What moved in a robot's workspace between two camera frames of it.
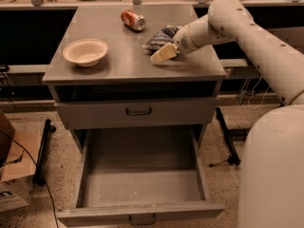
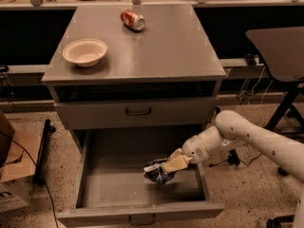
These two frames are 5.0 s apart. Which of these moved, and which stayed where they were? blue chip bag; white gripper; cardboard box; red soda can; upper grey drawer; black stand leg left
Moved: blue chip bag; white gripper
Stayed: cardboard box; red soda can; upper grey drawer; black stand leg left
